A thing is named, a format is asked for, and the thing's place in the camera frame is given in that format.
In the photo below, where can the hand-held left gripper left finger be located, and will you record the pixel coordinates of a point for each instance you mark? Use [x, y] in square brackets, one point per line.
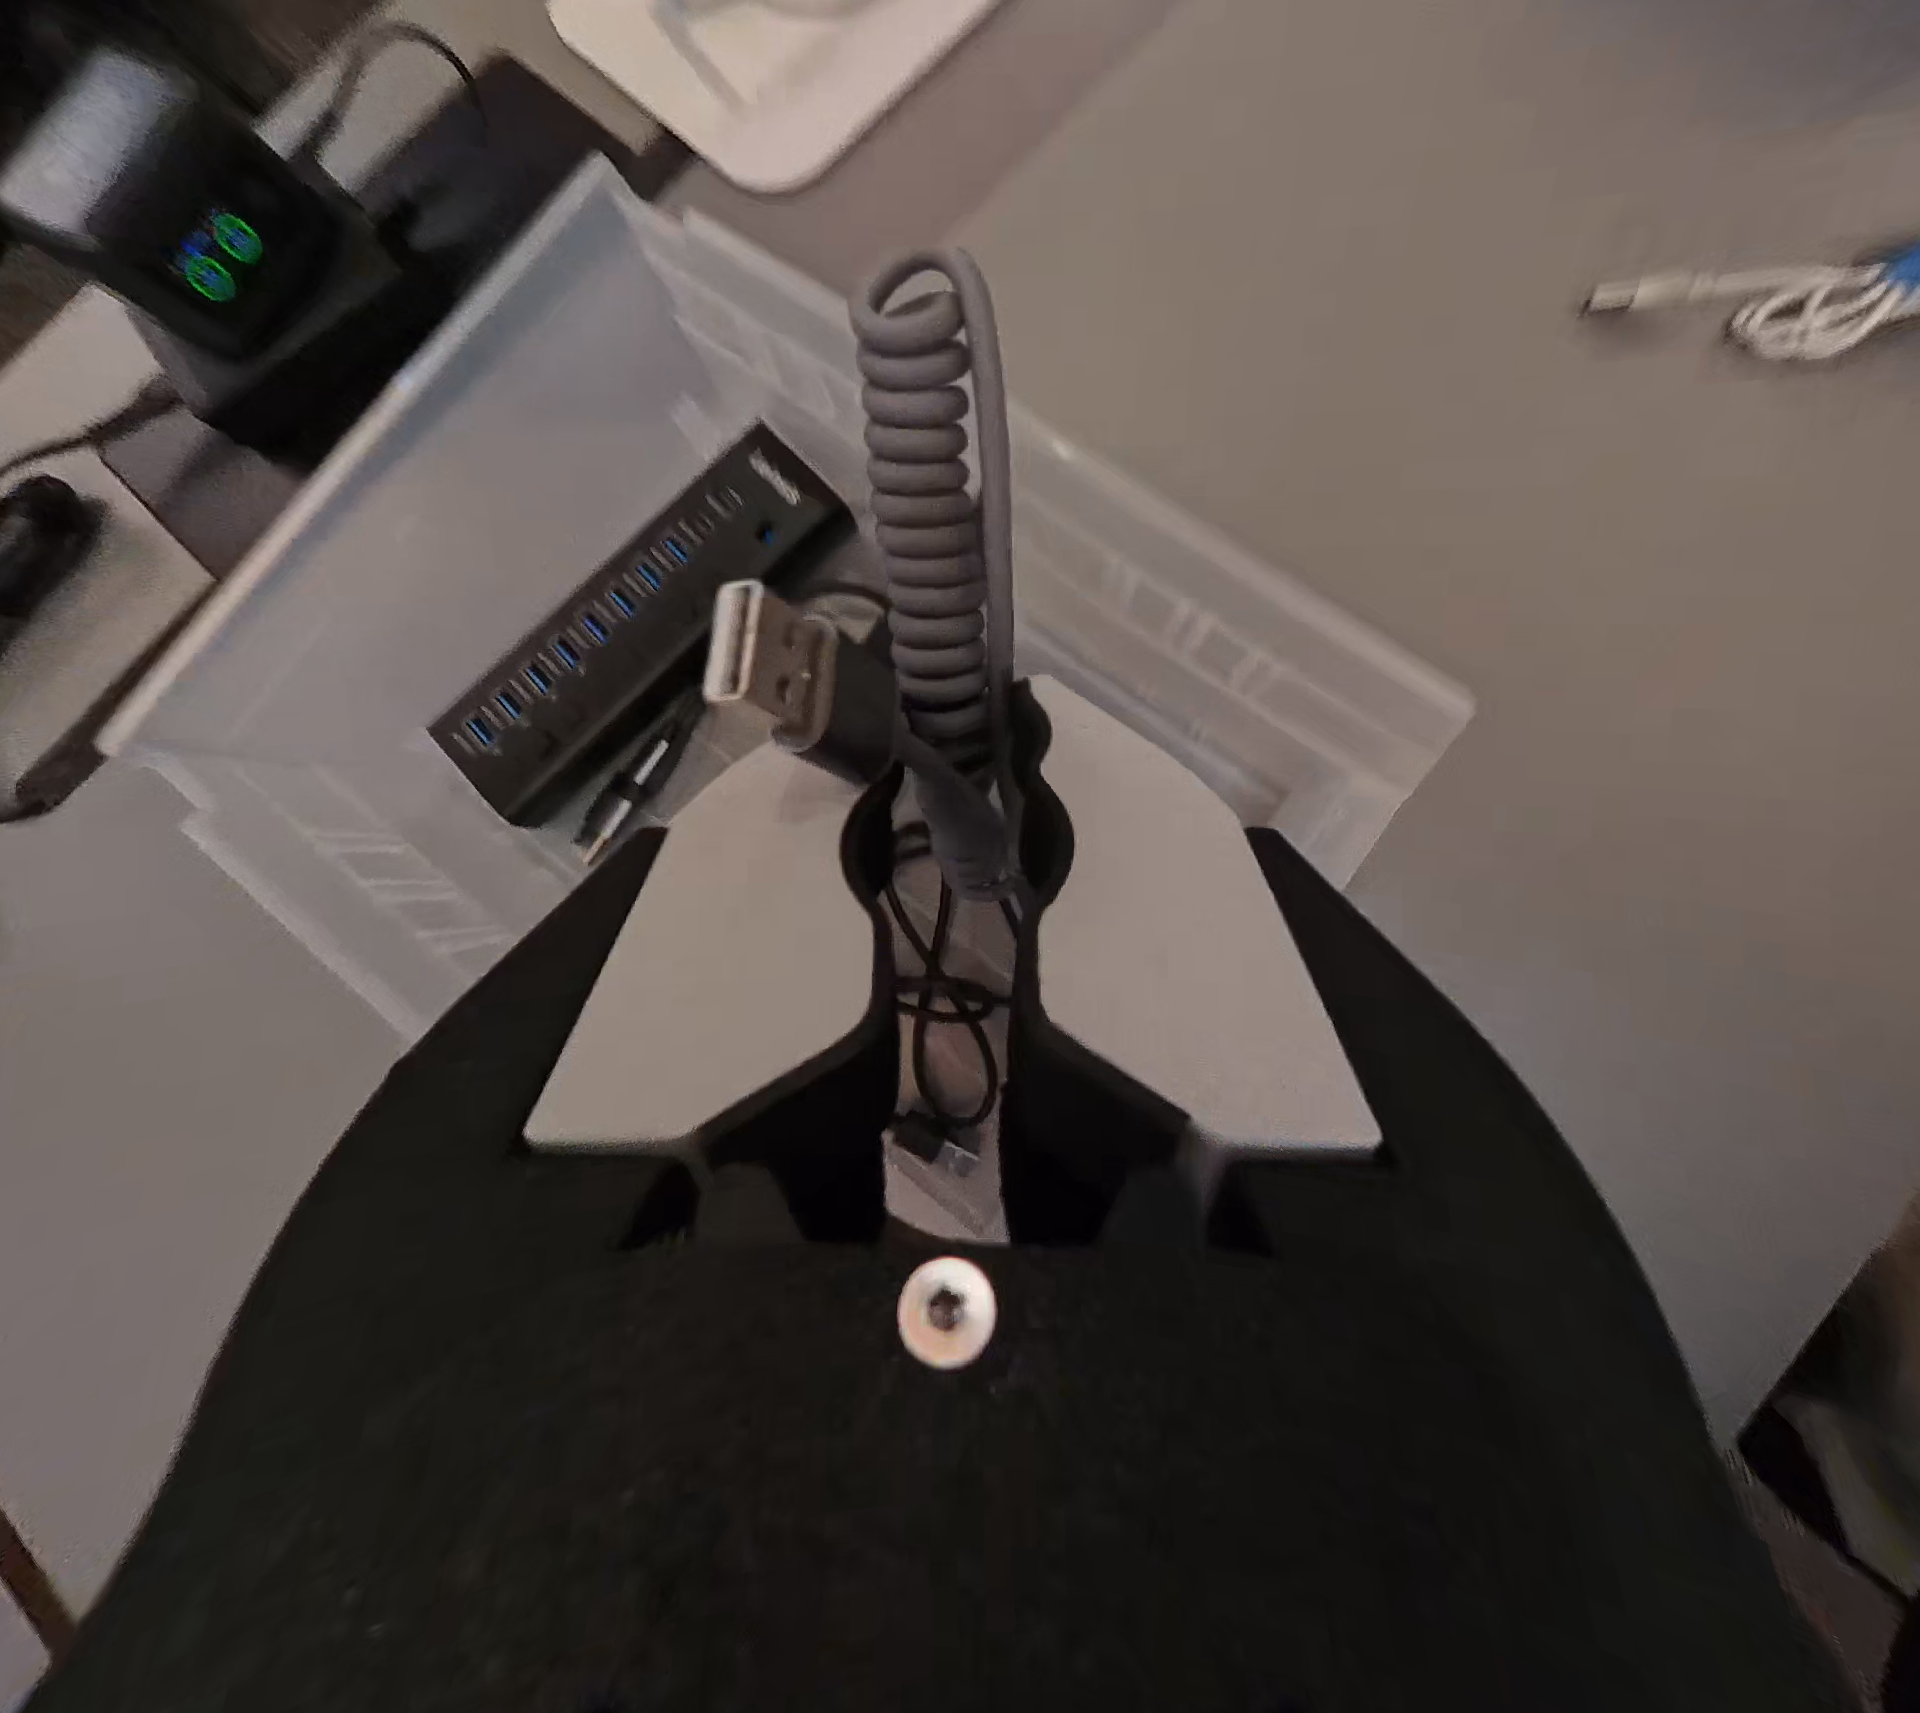
[674, 993]

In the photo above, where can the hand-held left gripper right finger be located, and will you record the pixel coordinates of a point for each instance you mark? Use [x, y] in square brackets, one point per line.
[1201, 993]

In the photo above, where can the black usb hub tower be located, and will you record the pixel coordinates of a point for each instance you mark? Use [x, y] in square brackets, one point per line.
[630, 679]

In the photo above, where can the clear plastic bin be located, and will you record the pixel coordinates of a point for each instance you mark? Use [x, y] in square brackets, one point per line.
[451, 469]

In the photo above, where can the black device with green lights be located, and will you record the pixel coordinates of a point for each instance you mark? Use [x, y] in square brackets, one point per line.
[224, 243]

